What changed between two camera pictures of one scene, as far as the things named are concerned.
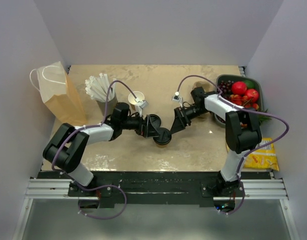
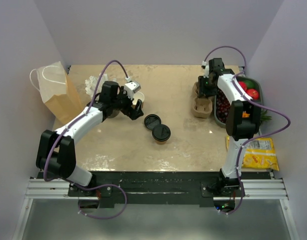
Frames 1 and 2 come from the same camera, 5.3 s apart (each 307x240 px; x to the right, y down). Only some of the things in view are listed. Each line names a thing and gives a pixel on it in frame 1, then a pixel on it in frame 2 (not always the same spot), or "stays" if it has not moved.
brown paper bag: [59, 95] stays
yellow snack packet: [263, 158] stays
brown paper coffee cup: [131, 98] stays
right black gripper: [178, 125] -> [203, 90]
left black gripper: [146, 129] -> [132, 113]
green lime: [250, 84] stays
